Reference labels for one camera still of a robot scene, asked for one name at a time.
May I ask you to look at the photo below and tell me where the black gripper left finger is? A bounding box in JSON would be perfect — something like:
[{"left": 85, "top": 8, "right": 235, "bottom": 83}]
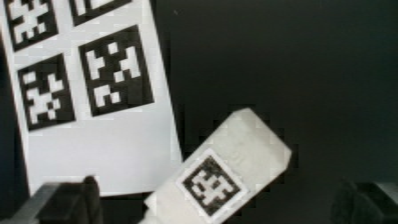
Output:
[{"left": 7, "top": 176, "right": 105, "bottom": 224}]

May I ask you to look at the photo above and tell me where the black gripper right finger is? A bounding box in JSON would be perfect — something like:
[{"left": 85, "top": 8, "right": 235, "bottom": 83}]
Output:
[{"left": 330, "top": 181, "right": 398, "bottom": 224}]

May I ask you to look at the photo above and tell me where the white table leg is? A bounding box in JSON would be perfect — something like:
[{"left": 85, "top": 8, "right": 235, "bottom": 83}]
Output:
[{"left": 139, "top": 108, "right": 291, "bottom": 224}]

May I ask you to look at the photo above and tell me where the white marker tag sheet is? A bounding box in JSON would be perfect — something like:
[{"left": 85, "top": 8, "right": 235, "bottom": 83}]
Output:
[{"left": 0, "top": 0, "right": 181, "bottom": 196}]

